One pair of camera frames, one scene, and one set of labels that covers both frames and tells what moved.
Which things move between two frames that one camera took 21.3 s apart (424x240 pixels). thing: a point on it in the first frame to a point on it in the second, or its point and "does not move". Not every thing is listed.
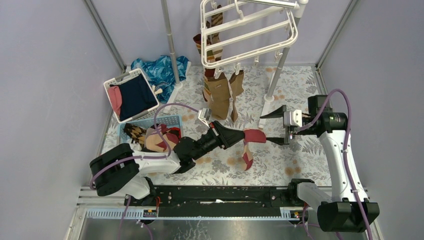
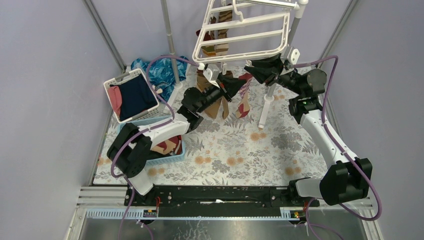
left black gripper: x=219 y=134 to x=224 y=89
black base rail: x=217 y=201 does not move
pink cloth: x=116 y=98 does not move
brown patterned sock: x=217 y=20 to x=223 y=49
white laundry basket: x=128 y=75 does not move
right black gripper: x=277 y=113 to x=266 y=70
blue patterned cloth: x=159 y=70 does not move
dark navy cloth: x=136 y=96 does not move
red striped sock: x=251 y=135 to x=243 y=108
